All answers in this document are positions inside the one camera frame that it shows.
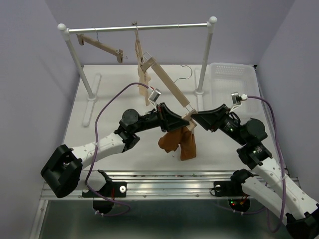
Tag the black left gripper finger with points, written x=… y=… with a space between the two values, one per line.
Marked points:
x=168 y=127
x=169 y=117

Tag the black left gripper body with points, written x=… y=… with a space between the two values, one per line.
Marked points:
x=150 y=120

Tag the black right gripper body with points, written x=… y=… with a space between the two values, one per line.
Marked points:
x=231 y=127

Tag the brown underwear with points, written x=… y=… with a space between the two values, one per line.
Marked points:
x=183 y=138

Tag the wooden hanger with brown underwear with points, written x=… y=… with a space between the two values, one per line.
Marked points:
x=151 y=62

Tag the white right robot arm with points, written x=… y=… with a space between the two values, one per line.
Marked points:
x=266 y=180

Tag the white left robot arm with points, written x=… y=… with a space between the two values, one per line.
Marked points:
x=70 y=169

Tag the cream underwear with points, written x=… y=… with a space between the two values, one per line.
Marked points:
x=142 y=90

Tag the wooden hanger with cream underwear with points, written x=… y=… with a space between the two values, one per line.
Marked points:
x=138 y=49

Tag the empty wooden clip hanger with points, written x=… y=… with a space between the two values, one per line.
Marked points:
x=119 y=53

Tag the white plastic basket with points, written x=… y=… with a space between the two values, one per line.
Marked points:
x=223 y=79

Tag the white metal clothes rack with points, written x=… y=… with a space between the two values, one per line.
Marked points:
x=93 y=90

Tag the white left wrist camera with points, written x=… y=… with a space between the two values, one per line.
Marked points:
x=153 y=95

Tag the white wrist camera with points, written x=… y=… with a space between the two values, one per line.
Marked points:
x=237 y=100
x=153 y=95

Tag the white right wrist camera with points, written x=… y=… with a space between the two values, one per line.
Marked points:
x=237 y=100

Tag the aluminium mounting rail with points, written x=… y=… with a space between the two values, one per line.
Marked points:
x=169 y=185

